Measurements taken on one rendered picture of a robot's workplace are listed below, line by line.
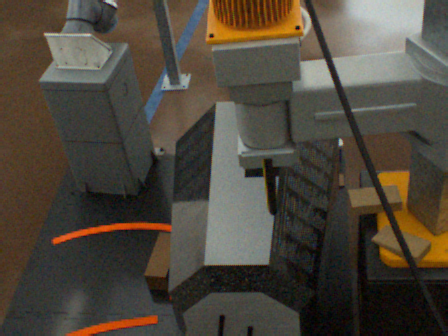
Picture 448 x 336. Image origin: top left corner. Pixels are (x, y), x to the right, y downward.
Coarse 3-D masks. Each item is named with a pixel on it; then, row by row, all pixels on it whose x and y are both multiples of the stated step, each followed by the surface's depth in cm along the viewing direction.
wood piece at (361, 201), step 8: (352, 192) 261; (360, 192) 260; (368, 192) 259; (392, 192) 258; (352, 200) 257; (360, 200) 257; (368, 200) 256; (376, 200) 256; (392, 200) 255; (400, 200) 254; (352, 208) 255; (360, 208) 255; (368, 208) 255; (376, 208) 255; (392, 208) 256; (400, 208) 256
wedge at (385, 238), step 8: (384, 232) 248; (392, 232) 246; (376, 240) 245; (384, 240) 244; (392, 240) 243; (408, 240) 240; (416, 240) 239; (424, 240) 238; (384, 248) 243; (392, 248) 240; (416, 248) 236; (424, 248) 235; (400, 256) 239; (416, 256) 233; (424, 256) 238
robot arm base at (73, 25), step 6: (72, 18) 344; (78, 18) 343; (66, 24) 345; (72, 24) 343; (78, 24) 343; (84, 24) 344; (90, 24) 347; (66, 30) 342; (72, 30) 341; (78, 30) 342; (84, 30) 343; (90, 30) 346
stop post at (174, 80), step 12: (156, 0) 435; (156, 12) 442; (168, 12) 448; (168, 24) 448; (168, 36) 454; (168, 48) 460; (168, 60) 467; (168, 72) 474; (180, 72) 481; (168, 84) 483; (180, 84) 481
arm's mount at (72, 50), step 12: (48, 36) 343; (60, 36) 341; (72, 36) 339; (84, 36) 337; (60, 48) 346; (72, 48) 344; (84, 48) 343; (96, 48) 344; (108, 48) 357; (60, 60) 352; (72, 60) 350; (84, 60) 348; (96, 60) 346
